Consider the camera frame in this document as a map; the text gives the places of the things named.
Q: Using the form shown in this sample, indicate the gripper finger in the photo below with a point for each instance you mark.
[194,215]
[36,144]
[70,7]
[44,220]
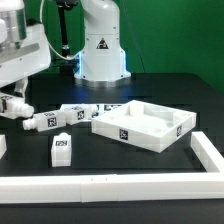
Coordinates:
[20,87]

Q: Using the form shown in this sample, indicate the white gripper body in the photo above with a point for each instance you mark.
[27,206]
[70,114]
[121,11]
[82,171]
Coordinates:
[24,49]

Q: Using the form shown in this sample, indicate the white square tabletop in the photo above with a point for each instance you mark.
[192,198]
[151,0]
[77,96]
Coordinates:
[145,125]

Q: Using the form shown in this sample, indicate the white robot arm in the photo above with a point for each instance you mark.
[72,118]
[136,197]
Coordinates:
[102,61]

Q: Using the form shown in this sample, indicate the white tag sheet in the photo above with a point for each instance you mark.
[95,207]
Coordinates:
[102,108]

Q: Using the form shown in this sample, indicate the white U-shaped fence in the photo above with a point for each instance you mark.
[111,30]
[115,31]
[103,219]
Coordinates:
[208,184]

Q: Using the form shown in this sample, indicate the black camera pole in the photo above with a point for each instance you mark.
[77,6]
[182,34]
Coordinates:
[63,6]

